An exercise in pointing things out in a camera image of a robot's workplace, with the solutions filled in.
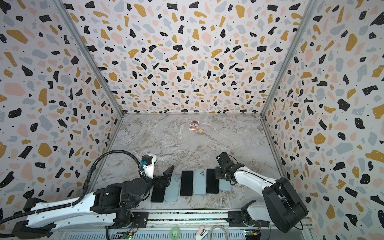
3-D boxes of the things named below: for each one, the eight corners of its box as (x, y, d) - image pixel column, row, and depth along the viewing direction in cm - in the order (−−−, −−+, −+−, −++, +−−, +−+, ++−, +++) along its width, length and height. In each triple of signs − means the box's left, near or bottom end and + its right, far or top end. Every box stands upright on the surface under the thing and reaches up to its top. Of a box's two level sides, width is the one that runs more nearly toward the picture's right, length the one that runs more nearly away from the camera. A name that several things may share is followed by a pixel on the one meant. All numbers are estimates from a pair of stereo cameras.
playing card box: (189, 130, 114) (189, 128, 112) (190, 122, 120) (190, 120, 118) (197, 131, 114) (197, 129, 112) (198, 123, 119) (198, 121, 117)
